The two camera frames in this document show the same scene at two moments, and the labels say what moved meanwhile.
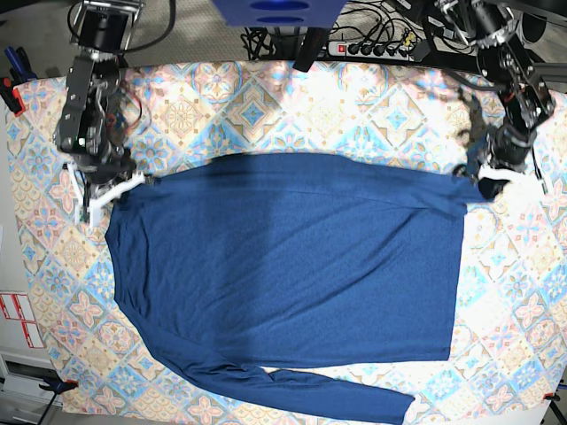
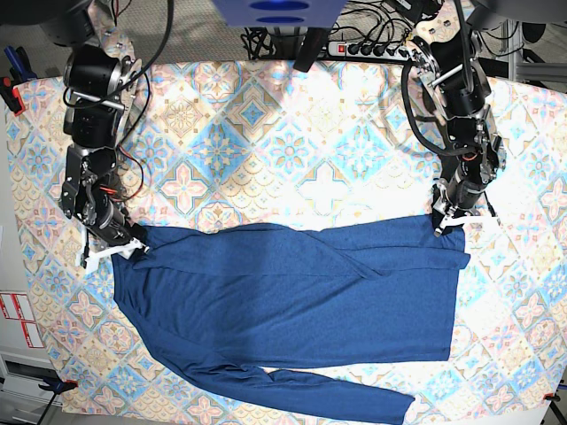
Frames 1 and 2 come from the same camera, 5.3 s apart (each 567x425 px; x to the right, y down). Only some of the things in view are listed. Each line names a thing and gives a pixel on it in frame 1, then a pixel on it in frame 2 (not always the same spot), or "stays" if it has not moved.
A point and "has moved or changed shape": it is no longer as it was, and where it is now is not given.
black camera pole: [311, 47] stays
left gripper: [105, 166] -> [104, 219]
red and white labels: [16, 307] stays
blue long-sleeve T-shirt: [239, 264] has moved or changed shape
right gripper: [506, 147] -> [458, 195]
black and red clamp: [11, 96] stays
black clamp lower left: [56, 386] stays
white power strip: [372, 50] stays
